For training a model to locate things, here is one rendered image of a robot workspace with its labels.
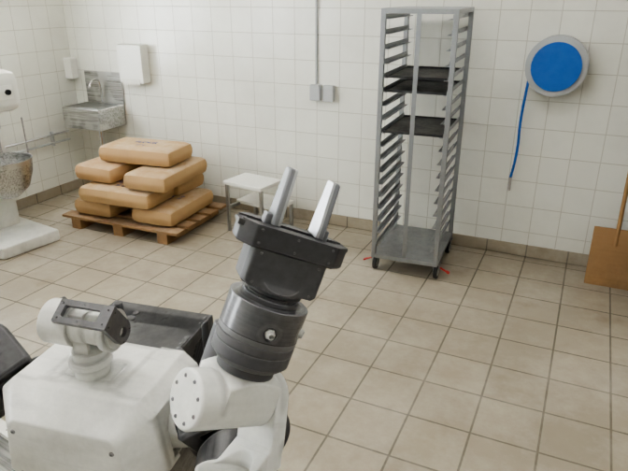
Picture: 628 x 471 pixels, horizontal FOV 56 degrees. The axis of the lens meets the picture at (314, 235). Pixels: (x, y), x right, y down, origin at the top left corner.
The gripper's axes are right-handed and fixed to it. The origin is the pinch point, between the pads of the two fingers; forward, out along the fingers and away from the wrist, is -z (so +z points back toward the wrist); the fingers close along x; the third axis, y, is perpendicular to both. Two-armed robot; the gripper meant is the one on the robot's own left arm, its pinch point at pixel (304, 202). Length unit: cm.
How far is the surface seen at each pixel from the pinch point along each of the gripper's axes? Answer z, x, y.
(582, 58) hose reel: -116, -235, 282
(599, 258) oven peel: 2, -300, 266
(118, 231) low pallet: 121, 6, 448
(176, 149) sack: 40, -18, 447
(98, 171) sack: 79, 35, 460
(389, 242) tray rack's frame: 46, -182, 342
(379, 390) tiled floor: 102, -135, 196
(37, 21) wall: -22, 126, 565
